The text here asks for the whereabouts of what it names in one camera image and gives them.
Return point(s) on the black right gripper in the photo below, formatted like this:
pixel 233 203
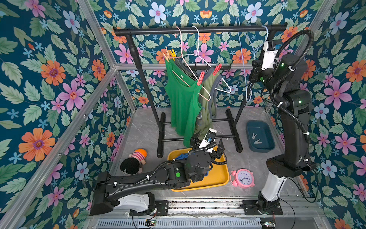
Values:
pixel 256 72

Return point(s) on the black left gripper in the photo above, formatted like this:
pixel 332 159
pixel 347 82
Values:
pixel 216 154

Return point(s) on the white wire hanger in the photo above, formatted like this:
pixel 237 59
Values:
pixel 248 89
pixel 197 54

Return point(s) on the red clothespin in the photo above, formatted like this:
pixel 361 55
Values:
pixel 201 77
pixel 217 69

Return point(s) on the olive grey tank top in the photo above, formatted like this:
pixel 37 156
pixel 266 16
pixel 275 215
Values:
pixel 205 118

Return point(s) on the yellow clothespin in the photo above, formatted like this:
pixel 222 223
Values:
pixel 172 54

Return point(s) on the blue tank top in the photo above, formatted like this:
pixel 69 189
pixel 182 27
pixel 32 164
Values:
pixel 182 157

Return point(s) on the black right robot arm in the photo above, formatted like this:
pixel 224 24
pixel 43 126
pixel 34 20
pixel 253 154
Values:
pixel 294 107

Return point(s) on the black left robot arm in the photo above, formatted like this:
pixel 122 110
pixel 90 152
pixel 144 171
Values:
pixel 110 190

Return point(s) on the green tank top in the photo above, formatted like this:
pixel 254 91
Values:
pixel 183 93

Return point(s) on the yellow plastic tray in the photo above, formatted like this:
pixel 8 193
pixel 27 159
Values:
pixel 218 176

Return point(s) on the pink alarm clock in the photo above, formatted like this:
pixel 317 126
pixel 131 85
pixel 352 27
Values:
pixel 242 178

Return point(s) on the dark teal tray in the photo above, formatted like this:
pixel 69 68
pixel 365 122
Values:
pixel 263 132

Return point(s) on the doll with striped shirt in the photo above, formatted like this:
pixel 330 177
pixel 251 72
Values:
pixel 133 164

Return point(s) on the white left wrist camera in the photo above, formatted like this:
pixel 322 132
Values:
pixel 209 138

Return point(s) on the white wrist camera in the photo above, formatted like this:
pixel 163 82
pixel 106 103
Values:
pixel 209 138
pixel 270 49

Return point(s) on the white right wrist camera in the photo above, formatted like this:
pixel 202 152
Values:
pixel 270 49

